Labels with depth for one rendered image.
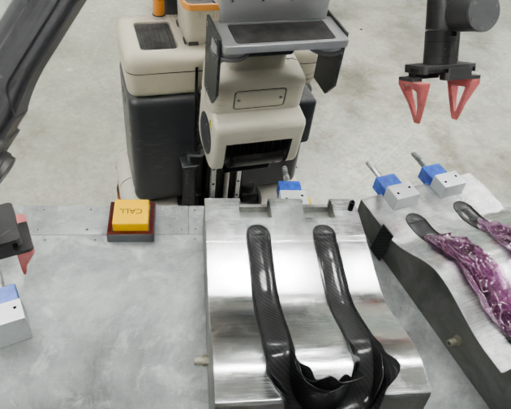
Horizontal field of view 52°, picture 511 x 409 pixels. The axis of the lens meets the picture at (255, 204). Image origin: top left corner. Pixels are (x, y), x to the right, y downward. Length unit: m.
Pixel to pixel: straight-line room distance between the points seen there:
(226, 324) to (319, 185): 1.62
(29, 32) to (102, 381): 0.48
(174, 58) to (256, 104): 0.30
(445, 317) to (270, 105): 0.63
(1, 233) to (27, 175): 1.63
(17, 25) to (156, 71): 0.92
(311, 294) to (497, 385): 0.29
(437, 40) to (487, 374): 0.53
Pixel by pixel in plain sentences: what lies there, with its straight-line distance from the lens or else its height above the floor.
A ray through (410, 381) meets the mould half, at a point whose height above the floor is 0.93.
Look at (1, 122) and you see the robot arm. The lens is 0.55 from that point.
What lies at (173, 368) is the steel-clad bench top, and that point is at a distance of 0.81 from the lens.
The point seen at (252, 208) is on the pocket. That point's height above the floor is 0.87.
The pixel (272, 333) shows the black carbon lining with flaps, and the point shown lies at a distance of 0.72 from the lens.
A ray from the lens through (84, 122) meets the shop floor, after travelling 2.56.
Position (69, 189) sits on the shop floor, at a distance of 2.23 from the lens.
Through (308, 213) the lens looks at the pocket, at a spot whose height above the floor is 0.86.
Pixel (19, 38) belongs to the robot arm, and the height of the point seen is 1.27.
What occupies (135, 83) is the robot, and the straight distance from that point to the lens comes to 1.43.
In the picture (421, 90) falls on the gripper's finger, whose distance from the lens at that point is 0.94.
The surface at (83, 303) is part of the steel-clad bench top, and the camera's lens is 0.88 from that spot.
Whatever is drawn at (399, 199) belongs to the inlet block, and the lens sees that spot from 0.98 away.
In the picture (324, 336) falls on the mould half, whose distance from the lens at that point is 0.71.
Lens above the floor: 1.51
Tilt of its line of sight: 45 degrees down
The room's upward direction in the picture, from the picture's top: 8 degrees clockwise
